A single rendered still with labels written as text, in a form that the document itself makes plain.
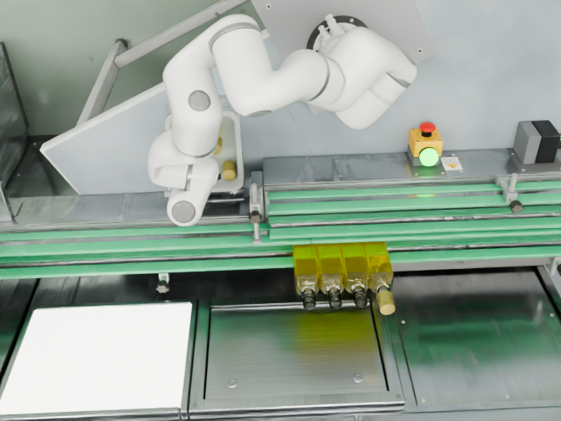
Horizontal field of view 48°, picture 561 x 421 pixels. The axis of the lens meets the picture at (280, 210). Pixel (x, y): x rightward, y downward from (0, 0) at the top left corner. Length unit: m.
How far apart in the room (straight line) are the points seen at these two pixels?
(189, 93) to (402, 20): 0.62
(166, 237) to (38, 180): 0.79
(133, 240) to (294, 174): 0.43
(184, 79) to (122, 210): 0.67
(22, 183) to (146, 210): 0.72
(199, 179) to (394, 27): 0.57
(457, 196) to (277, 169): 0.44
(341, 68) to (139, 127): 0.68
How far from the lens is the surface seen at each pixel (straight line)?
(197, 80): 1.08
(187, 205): 1.32
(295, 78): 1.00
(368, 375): 1.49
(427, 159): 1.59
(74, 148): 1.70
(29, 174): 2.33
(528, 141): 1.67
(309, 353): 1.52
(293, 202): 1.52
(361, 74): 1.11
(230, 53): 1.02
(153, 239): 1.60
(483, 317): 1.71
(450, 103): 1.65
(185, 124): 1.06
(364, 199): 1.54
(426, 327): 1.65
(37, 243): 1.68
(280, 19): 1.46
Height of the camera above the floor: 2.15
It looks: 53 degrees down
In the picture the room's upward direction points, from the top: 177 degrees clockwise
